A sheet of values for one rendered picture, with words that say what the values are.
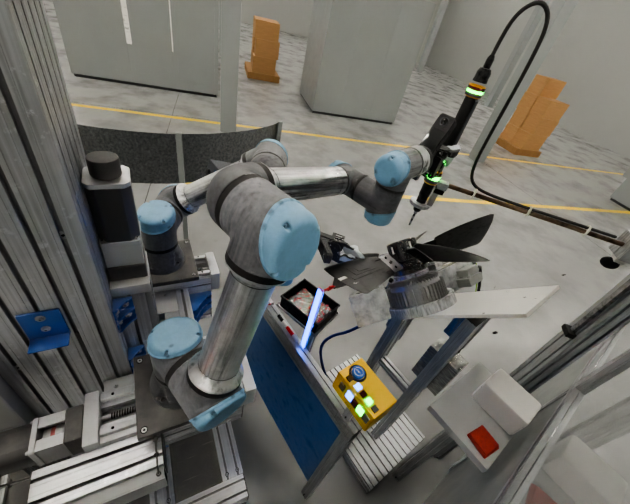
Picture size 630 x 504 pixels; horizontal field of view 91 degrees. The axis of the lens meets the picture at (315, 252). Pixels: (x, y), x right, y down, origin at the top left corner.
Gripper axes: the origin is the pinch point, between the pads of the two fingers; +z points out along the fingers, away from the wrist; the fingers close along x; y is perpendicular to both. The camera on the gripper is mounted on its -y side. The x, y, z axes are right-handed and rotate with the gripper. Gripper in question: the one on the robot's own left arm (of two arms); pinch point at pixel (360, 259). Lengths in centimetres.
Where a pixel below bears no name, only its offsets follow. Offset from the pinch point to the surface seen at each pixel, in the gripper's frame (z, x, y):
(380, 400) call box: 17.7, 15.2, -44.2
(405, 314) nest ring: 22.7, 10.8, -8.2
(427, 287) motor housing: 26.9, 0.6, -1.2
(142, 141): -167, 22, 85
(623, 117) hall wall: 694, -118, 1222
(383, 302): 14.8, 14.3, -1.5
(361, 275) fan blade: 1.8, -0.6, -10.8
